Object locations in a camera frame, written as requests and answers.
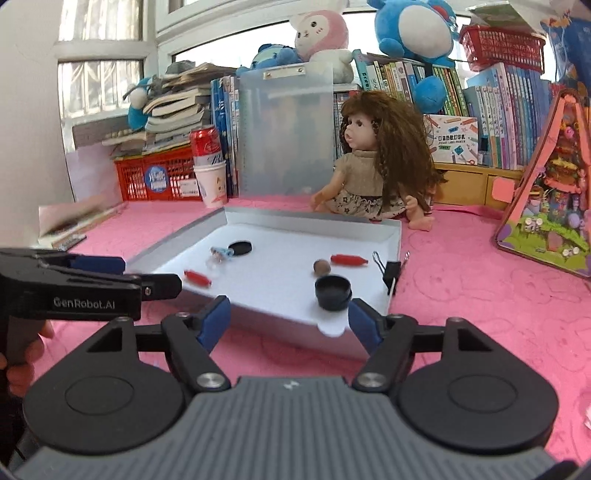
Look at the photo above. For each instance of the silver cardboard box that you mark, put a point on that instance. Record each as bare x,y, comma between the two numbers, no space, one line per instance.
277,277

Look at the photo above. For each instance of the small blue plush toy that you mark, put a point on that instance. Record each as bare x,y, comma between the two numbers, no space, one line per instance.
272,57

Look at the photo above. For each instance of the translucent clipboard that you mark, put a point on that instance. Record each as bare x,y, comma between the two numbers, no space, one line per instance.
286,134

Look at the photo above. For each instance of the white paper cup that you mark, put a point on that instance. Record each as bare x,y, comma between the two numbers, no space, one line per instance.
211,184

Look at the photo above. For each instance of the pink sticky note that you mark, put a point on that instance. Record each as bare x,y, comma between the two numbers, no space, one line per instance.
503,190

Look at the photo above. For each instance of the window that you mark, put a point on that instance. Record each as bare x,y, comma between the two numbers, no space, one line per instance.
106,69

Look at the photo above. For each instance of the blue and white plush toy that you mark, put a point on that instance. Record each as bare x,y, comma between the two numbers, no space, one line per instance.
138,101

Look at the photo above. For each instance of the small red toy bottle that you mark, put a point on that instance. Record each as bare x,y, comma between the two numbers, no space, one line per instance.
349,260
197,278

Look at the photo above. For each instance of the pink rabbit plush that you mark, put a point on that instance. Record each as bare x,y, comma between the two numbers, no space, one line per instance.
321,37

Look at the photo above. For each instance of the row of blue thin books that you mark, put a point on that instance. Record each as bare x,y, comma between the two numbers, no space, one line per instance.
225,134

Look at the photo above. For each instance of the pink toy house box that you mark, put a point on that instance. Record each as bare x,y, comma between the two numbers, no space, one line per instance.
554,203

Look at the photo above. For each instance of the row of pale blue books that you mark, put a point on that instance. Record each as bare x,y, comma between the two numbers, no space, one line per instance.
508,120

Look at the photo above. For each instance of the red plastic basket with label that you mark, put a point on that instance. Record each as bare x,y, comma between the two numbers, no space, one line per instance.
138,177

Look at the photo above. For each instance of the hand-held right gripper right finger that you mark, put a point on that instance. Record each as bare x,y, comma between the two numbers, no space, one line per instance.
362,325

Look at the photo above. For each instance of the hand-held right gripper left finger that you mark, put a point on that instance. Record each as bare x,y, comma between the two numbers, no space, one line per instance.
212,323

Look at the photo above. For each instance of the brown nut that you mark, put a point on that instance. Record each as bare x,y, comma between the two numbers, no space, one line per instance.
322,267

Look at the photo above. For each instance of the black cap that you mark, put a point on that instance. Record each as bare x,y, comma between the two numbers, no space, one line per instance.
240,248
333,293

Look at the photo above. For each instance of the row of colourful books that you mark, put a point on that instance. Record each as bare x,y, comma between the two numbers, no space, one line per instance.
397,78

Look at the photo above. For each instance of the white label printer box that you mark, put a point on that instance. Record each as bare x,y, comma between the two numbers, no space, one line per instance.
452,138

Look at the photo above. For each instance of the messy stack of books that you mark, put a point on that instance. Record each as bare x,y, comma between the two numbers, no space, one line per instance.
175,110

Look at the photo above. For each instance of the blue hair clip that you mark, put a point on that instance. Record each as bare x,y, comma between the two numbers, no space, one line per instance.
222,252

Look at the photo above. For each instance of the large blue plush toy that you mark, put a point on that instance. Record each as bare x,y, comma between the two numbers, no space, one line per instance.
415,32

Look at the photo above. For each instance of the black binder clip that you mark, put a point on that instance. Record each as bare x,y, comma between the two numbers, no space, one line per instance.
392,273

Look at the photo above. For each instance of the person's left hand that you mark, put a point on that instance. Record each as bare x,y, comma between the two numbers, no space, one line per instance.
21,378

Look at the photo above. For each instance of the flat black cap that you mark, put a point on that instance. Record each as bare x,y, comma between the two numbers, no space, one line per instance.
240,248

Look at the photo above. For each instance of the brown haired doll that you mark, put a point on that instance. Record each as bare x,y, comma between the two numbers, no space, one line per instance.
383,152

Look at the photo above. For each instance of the pink rabbit print blanket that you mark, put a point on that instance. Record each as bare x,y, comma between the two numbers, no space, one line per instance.
461,300

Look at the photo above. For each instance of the white paper sheet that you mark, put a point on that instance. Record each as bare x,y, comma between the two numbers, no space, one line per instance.
587,417

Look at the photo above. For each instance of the flat books pile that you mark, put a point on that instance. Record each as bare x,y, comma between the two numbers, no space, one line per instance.
78,221

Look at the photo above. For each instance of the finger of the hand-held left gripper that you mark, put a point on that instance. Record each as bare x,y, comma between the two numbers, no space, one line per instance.
161,286
99,264

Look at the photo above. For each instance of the red soda can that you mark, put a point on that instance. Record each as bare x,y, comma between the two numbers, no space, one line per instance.
206,145

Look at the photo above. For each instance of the wooden shelf box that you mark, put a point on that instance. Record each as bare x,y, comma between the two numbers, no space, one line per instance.
466,184

